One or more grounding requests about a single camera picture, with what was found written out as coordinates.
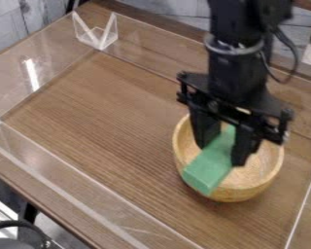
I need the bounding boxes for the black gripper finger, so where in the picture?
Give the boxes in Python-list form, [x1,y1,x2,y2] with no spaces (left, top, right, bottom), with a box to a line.
[230,120,263,166]
[189,106,220,149]

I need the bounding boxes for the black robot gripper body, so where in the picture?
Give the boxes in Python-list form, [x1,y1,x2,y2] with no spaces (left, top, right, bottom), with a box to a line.
[176,35,292,144]

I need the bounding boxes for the green rectangular block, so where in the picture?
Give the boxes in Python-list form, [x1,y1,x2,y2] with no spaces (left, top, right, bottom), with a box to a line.
[181,124,236,196]

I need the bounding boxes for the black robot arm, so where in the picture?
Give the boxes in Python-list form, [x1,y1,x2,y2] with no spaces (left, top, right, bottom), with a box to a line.
[176,0,295,166]

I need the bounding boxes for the brown wooden bowl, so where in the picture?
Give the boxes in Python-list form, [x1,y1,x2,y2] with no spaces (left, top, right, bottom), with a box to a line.
[172,115,284,202]

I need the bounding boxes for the black metal table leg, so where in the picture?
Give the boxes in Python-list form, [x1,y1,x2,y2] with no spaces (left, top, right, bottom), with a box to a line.
[18,201,38,224]

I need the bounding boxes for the clear acrylic corner bracket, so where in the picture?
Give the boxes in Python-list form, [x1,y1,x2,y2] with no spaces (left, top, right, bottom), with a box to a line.
[70,12,117,51]

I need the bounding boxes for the clear acrylic tray wall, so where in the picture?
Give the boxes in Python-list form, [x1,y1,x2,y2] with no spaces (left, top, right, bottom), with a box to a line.
[0,121,201,249]

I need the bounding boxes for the black cable under table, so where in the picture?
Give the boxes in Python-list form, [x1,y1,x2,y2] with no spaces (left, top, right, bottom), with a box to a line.
[0,220,51,249]

